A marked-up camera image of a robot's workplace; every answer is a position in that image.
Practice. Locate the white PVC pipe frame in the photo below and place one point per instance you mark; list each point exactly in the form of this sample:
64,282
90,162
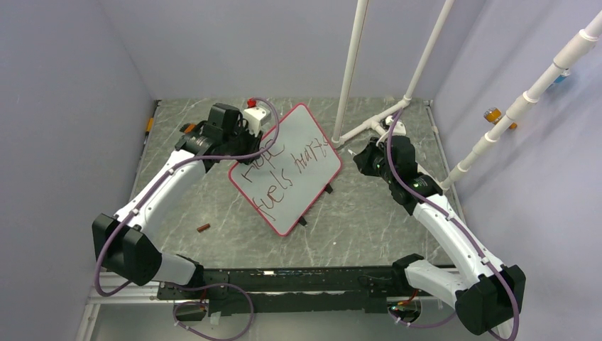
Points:
500,54

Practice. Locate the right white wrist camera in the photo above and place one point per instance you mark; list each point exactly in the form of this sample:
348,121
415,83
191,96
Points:
398,129

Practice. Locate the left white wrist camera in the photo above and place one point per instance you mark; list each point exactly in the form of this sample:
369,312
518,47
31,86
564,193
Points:
256,116

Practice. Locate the orange wall knob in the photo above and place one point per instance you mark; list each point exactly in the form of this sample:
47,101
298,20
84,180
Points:
493,115

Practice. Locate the orange-handled tool at edge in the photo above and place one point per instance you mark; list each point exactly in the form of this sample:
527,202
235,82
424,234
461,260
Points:
148,128

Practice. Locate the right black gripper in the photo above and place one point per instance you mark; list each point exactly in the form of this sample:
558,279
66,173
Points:
363,159

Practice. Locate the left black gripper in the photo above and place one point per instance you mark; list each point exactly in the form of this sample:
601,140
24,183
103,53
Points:
255,141

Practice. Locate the small orange black object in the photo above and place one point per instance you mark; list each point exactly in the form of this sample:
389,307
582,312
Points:
188,128

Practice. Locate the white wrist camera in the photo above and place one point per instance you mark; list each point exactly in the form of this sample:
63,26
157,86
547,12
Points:
256,116
398,129

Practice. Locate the brown marker cap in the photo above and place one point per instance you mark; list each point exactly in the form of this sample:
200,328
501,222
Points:
203,228

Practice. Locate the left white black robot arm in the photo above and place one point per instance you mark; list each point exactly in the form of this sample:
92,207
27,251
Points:
124,242

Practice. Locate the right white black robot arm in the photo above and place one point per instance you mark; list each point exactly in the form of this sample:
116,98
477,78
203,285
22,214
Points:
484,292

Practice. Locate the red-framed whiteboard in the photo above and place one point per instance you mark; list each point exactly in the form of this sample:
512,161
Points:
286,180

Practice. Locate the blue wall clip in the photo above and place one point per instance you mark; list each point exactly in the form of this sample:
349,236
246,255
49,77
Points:
564,75

